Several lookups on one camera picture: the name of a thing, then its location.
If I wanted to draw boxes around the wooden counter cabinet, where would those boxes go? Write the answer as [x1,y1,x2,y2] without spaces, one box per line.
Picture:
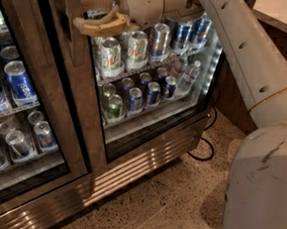
[221,0,287,136]

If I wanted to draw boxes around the glass fridge door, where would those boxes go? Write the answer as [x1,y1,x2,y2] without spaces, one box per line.
[0,0,102,229]
[40,0,224,174]

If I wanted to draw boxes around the silver can lower left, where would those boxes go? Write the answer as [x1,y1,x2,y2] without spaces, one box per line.
[6,130,31,158]

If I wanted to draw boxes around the white 7up can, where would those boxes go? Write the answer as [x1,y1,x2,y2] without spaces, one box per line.
[101,37,121,70]
[127,31,147,62]

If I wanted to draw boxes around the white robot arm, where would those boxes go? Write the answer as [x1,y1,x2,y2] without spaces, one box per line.
[81,0,287,229]

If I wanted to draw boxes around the front white 7up can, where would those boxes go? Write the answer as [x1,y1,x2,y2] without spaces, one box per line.
[101,37,121,70]

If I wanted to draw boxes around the front blue silver can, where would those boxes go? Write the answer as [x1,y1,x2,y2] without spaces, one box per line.
[149,23,170,57]

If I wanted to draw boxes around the green soda can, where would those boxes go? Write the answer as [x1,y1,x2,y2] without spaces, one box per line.
[107,94,123,119]

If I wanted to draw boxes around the blue can bottom shelf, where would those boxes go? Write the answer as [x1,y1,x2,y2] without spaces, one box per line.
[127,87,143,112]

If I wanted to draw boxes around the clear water bottle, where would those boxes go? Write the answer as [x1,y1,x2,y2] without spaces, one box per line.
[178,60,201,92]

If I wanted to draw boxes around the black power cable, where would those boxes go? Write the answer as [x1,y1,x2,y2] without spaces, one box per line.
[186,104,220,163]

